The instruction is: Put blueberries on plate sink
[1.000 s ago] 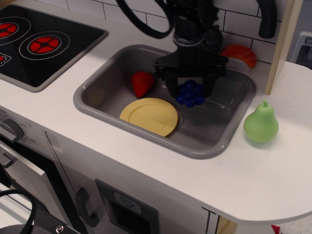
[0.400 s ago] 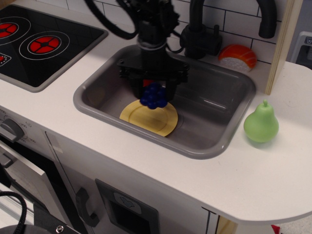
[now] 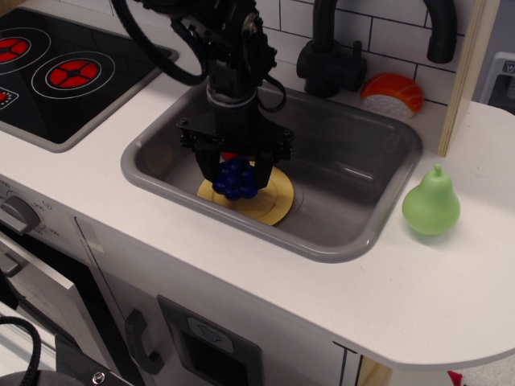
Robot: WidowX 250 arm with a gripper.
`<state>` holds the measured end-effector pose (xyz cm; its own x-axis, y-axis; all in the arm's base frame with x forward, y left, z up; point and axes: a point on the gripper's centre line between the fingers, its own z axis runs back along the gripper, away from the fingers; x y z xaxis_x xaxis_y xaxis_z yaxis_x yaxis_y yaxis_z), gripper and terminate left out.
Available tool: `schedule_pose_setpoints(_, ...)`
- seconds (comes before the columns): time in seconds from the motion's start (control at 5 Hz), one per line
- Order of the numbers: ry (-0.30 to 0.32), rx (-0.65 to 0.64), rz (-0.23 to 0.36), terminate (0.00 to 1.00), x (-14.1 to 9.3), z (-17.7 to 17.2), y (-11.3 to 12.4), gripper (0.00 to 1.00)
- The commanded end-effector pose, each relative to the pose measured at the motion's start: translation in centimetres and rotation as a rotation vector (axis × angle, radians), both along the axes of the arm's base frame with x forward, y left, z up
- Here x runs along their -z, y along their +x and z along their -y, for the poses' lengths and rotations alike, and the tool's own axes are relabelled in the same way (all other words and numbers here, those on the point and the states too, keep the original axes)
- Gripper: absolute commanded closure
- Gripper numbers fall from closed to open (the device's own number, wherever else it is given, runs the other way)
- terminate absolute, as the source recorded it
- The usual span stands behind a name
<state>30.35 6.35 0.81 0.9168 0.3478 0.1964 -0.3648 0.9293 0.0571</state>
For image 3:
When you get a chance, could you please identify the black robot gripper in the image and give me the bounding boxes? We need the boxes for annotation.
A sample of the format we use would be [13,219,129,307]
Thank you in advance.
[177,95,294,189]

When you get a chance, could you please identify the blue toy blueberries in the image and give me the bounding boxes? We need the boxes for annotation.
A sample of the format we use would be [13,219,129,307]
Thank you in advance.
[212,157,258,201]

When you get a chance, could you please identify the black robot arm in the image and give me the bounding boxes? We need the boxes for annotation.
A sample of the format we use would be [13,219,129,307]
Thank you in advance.
[112,1,294,189]

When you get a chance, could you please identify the yellow toy plate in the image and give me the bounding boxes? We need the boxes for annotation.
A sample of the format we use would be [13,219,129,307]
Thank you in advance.
[197,167,295,225]

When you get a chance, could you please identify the grey toy sink basin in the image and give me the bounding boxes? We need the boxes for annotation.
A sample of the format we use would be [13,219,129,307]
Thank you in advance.
[122,85,422,263]

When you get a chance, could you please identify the red toy strawberry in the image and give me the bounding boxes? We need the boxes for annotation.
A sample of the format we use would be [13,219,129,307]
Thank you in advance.
[221,152,238,161]

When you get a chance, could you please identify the black toy faucet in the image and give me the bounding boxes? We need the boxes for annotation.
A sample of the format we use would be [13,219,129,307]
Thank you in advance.
[296,0,458,98]

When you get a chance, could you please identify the salmon sushi toy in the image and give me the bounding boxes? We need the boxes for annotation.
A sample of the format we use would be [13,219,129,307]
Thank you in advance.
[360,72,424,119]

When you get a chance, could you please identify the grey dishwasher panel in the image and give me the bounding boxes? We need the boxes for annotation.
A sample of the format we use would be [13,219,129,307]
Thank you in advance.
[157,295,265,385]

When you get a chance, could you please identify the black toy stovetop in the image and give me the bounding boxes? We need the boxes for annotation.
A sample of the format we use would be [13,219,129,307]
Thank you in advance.
[1,8,160,153]

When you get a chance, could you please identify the green toy pear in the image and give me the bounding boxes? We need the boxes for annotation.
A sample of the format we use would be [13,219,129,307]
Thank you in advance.
[402,164,461,236]

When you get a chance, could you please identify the grey oven knob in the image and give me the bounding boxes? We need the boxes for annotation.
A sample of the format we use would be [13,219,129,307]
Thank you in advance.
[1,196,40,236]

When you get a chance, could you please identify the white toy oven door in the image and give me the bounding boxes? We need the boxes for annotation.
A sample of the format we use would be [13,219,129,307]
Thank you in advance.
[1,233,89,350]

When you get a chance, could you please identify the grey appliance in background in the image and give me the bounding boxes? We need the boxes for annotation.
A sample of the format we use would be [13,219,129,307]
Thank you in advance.
[480,51,514,114]

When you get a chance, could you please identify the wooden side panel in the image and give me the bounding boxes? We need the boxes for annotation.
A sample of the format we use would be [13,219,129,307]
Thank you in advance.
[436,1,487,157]

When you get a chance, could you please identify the grey cabinet door handle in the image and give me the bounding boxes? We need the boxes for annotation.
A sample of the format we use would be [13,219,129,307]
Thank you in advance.
[124,310,164,376]

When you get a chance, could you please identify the black braided cable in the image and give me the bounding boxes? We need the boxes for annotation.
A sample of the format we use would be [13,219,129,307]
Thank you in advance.
[0,316,43,386]

